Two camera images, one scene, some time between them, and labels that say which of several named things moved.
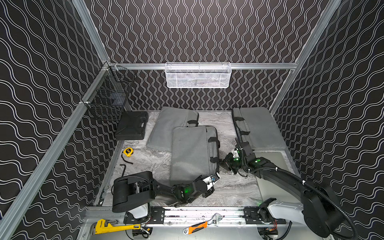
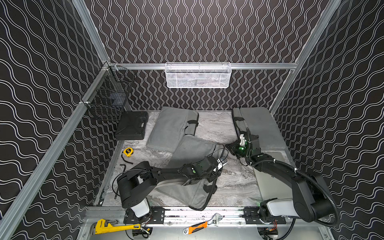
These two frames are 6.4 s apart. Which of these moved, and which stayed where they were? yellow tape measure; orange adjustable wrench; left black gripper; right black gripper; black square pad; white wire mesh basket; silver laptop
Moved: right black gripper; left black gripper
Stayed: yellow tape measure; white wire mesh basket; orange adjustable wrench; black square pad; silver laptop
